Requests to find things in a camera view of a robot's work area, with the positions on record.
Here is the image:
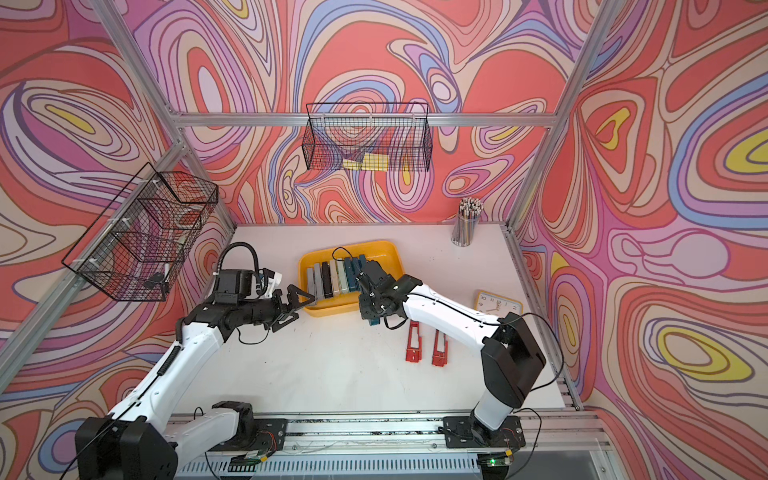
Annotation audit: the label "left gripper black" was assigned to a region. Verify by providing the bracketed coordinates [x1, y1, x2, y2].
[237, 285, 314, 332]

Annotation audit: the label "yellow plastic storage tray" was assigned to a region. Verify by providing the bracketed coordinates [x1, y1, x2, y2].
[299, 240, 404, 317]

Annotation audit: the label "light green pliers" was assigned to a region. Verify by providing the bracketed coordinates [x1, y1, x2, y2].
[335, 260, 350, 294]

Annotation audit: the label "beige pruning pliers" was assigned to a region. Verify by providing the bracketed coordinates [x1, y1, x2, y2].
[329, 260, 341, 297]

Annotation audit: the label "black pruning pliers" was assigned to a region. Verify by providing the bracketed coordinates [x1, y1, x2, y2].
[321, 262, 334, 299]

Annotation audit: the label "red pliers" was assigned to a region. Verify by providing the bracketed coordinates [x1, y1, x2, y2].
[431, 330, 448, 367]
[405, 320, 422, 363]

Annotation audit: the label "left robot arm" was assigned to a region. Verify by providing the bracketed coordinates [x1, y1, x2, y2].
[74, 269, 315, 479]

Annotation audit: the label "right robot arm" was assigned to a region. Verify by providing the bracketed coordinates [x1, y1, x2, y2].
[356, 260, 546, 444]

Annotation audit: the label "pencil holder cup with pencils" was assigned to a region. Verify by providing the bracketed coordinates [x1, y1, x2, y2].
[451, 197, 484, 247]

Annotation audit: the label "yellow alarm clock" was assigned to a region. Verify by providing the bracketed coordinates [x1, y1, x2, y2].
[474, 290, 524, 317]

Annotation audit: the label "black wire basket left wall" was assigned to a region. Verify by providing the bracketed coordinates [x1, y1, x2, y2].
[62, 163, 219, 302]

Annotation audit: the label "black wire basket wall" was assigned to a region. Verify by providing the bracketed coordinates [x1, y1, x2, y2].
[302, 101, 433, 172]
[62, 163, 219, 302]

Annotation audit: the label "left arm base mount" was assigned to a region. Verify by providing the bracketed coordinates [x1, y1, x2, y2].
[211, 418, 288, 453]

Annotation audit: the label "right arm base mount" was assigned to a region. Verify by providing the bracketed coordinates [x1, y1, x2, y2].
[437, 415, 526, 452]

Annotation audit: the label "black wire basket back wall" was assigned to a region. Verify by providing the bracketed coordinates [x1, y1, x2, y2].
[302, 101, 433, 172]

